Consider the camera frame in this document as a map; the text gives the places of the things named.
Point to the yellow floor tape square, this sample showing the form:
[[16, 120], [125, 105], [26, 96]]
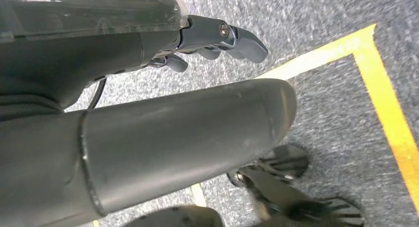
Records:
[[386, 97]]

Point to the dark grey robot leg shell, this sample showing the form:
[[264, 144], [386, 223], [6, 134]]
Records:
[[163, 143]]

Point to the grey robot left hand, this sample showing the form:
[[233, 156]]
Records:
[[82, 45]]

